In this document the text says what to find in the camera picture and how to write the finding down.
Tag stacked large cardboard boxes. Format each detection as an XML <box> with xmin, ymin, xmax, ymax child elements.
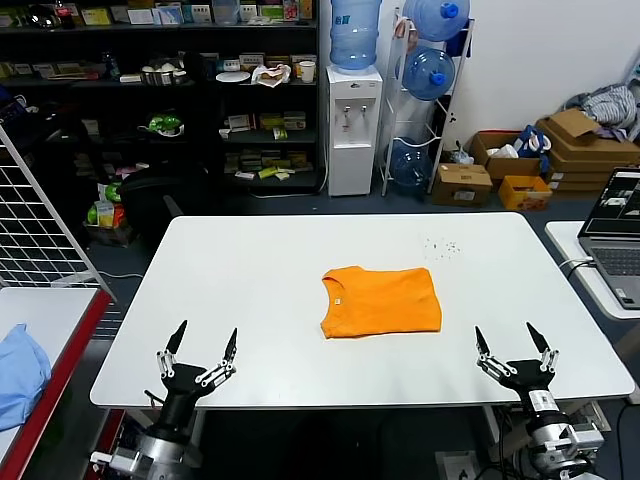
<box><xmin>537</xmin><ymin>108</ymin><xmax>640</xmax><ymax>194</ymax></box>

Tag closed brown cardboard box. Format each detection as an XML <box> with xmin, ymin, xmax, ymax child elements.
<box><xmin>432</xmin><ymin>163</ymin><xmax>494</xmax><ymax>207</ymax></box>

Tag orange t-shirt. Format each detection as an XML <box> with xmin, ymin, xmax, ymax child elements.
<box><xmin>318</xmin><ymin>266</ymin><xmax>444</xmax><ymax>341</ymax></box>

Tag white floor power strip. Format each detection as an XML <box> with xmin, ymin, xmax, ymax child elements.
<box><xmin>434</xmin><ymin>449</ymin><xmax>481</xmax><ymax>480</ymax></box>
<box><xmin>577</xmin><ymin>399</ymin><xmax>611</xmax><ymax>432</ymax></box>

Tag black office chair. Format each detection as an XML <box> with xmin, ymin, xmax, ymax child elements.
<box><xmin>118</xmin><ymin>162</ymin><xmax>214</xmax><ymax>241</ymax></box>

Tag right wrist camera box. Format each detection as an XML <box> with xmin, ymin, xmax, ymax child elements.
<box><xmin>569</xmin><ymin>422</ymin><xmax>605</xmax><ymax>451</ymax></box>

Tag white laptop cable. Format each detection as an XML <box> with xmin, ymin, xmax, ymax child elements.
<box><xmin>558</xmin><ymin>256</ymin><xmax>596</xmax><ymax>274</ymax></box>

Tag basket of snack packs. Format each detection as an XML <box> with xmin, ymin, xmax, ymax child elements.
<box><xmin>82</xmin><ymin>182</ymin><xmax>140</xmax><ymax>247</ymax></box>

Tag white wire grid panel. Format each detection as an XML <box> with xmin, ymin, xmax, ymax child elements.
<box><xmin>0</xmin><ymin>122</ymin><xmax>117</xmax><ymax>301</ymax></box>

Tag light blue cloth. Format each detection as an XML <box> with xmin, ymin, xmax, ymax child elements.
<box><xmin>0</xmin><ymin>323</ymin><xmax>53</xmax><ymax>431</ymax></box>

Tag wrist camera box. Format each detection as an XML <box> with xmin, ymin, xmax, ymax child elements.
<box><xmin>89</xmin><ymin>447</ymin><xmax>144</xmax><ymax>474</ymax></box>
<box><xmin>569</xmin><ymin>422</ymin><xmax>605</xmax><ymax>451</ymax></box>

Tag metal bowl with buns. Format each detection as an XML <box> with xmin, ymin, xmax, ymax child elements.
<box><xmin>141</xmin><ymin>58</ymin><xmax>189</xmax><ymax>86</ymax></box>

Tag green vegetable bag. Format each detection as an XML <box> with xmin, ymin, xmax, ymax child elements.
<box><xmin>148</xmin><ymin>113</ymin><xmax>185</xmax><ymax>138</ymax></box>

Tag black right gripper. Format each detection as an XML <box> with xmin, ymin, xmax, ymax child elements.
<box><xmin>473</xmin><ymin>322</ymin><xmax>560</xmax><ymax>399</ymax></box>

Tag grey laptop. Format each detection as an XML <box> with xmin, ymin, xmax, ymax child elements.
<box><xmin>577</xmin><ymin>167</ymin><xmax>640</xmax><ymax>310</ymax></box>

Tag grey clothes pile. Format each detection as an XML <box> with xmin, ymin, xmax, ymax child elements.
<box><xmin>567</xmin><ymin>83</ymin><xmax>640</xmax><ymax>126</ymax></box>

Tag white metal jug rack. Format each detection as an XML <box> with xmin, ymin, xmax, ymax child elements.
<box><xmin>379</xmin><ymin>7</ymin><xmax>476</xmax><ymax>197</ymax></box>

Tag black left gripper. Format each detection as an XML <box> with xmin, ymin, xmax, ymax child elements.
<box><xmin>155</xmin><ymin>319</ymin><xmax>239</xmax><ymax>427</ymax></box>

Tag blue and white bag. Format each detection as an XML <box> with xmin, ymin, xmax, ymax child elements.
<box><xmin>514</xmin><ymin>124</ymin><xmax>554</xmax><ymax>159</ymax></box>

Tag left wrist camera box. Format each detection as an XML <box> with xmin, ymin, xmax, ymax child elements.
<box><xmin>89</xmin><ymin>447</ymin><xmax>144</xmax><ymax>474</ymax></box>

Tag white water dispenser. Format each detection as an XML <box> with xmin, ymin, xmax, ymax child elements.
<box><xmin>325</xmin><ymin>64</ymin><xmax>384</xmax><ymax>198</ymax></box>

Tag cola bottle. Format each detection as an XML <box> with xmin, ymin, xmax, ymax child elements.
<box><xmin>54</xmin><ymin>0</ymin><xmax>77</xmax><ymax>29</ymax></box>

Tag blue water jug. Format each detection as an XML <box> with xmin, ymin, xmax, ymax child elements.
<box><xmin>402</xmin><ymin>0</ymin><xmax>472</xmax><ymax>43</ymax></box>
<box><xmin>387</xmin><ymin>137</ymin><xmax>435</xmax><ymax>194</ymax></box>
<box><xmin>401</xmin><ymin>45</ymin><xmax>457</xmax><ymax>102</ymax></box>
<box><xmin>328</xmin><ymin>0</ymin><xmax>384</xmax><ymax>76</ymax></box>

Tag red metal table frame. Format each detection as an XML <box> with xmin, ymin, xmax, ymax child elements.
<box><xmin>0</xmin><ymin>288</ymin><xmax>126</xmax><ymax>480</ymax></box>

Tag black shelving unit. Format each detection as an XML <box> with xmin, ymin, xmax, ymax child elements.
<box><xmin>0</xmin><ymin>0</ymin><xmax>321</xmax><ymax>196</ymax></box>

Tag open brown cardboard box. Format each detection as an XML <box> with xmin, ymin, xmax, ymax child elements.
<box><xmin>469</xmin><ymin>130</ymin><xmax>544</xmax><ymax>181</ymax></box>

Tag yellow cardboard box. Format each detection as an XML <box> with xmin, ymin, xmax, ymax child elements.
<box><xmin>498</xmin><ymin>174</ymin><xmax>553</xmax><ymax>211</ymax></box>

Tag white plastic bread bag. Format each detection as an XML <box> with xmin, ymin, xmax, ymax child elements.
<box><xmin>251</xmin><ymin>63</ymin><xmax>292</xmax><ymax>90</ymax></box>

